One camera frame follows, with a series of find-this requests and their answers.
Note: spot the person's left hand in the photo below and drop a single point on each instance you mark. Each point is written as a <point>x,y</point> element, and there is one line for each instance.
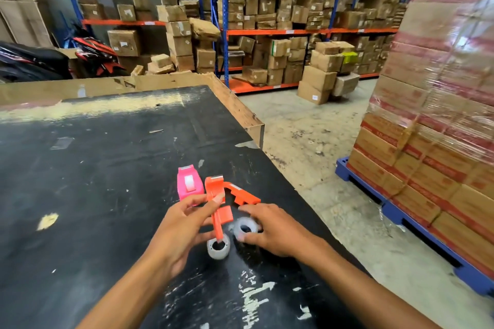
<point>175,234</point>

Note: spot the person's right hand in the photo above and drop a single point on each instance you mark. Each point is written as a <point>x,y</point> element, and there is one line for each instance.
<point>283,232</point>

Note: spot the person's right thumb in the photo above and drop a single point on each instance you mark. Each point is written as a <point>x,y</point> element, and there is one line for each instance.
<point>251,238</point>

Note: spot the person's left thumb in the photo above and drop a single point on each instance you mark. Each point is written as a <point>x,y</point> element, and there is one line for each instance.
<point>204,238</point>

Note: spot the clear tape roll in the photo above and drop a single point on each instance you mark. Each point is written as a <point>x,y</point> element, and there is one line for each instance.
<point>247,226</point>
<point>219,248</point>

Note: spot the orange tape dispenser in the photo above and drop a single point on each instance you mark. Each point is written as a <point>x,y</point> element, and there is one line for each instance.
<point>220,220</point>

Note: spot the person's left forearm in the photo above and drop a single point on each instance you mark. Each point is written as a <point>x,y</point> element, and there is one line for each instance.
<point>123,298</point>

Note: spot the person's right forearm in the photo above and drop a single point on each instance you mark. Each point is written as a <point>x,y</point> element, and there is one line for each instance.
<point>359,290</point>

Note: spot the pink tape dispenser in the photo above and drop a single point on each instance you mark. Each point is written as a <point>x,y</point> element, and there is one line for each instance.
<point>185,186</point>

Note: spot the cardboard table edging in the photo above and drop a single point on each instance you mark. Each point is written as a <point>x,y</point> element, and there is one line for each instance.
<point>231,103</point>

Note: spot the blue plastic pallet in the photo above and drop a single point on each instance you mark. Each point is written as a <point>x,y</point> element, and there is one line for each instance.
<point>389,209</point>

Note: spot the floor pile of cardboard boxes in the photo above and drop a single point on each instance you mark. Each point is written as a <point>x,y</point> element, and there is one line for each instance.
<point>320,74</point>

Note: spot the tall leaning cardboard box stack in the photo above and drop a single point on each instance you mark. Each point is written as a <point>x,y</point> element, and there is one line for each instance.
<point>179,35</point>

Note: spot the green box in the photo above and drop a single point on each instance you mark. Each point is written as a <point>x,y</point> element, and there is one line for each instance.
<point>349,57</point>

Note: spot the blue and orange shelving rack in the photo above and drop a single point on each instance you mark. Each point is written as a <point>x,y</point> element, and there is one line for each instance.
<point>225,32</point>

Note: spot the large labelled cardboard box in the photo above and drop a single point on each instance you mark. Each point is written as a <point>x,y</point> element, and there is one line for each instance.
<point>124,42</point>

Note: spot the red motorcycle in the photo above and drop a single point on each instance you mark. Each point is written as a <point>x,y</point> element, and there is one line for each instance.
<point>94,55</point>

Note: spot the shrink-wrapped carton load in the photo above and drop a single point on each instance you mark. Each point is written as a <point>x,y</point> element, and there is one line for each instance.
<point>436,109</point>

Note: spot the shelved brown cardboard boxes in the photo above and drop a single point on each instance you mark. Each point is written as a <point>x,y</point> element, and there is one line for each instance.
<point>278,8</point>

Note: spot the black motorcycle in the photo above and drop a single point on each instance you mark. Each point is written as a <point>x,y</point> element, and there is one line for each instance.
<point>31,62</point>

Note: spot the flat cardboard sheets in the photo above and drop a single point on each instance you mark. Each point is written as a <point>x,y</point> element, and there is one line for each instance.
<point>19,1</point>

